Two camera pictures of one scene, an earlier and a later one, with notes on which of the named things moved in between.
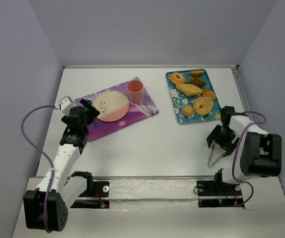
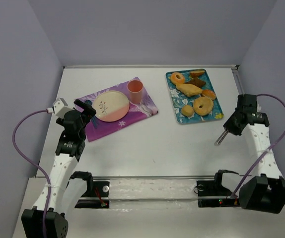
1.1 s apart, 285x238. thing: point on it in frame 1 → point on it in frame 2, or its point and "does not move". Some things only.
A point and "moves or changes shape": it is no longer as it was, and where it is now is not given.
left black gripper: (89, 108) does not move
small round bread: (187, 110) does not move
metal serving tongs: (217, 152) moves or changes shape
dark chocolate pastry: (197, 82) does not move
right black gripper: (220, 143) → (231, 126)
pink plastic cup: (134, 88) does not move
